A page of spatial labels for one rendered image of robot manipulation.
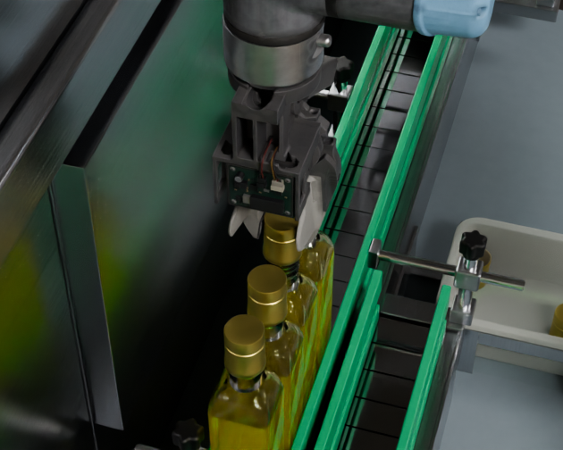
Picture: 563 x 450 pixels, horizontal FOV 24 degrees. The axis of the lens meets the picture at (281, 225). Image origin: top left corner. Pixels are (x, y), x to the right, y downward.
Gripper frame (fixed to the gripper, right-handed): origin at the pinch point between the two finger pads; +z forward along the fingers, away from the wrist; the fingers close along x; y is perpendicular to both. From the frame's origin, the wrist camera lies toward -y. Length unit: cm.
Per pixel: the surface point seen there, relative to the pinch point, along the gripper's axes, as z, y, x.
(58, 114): -21.2, 13.7, -12.5
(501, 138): 42, -64, 13
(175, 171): 1.1, -4.7, -11.8
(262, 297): 1.3, 7.5, 0.5
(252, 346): 1.0, 13.0, 1.4
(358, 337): 20.4, -5.8, 6.3
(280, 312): 3.6, 6.7, 1.8
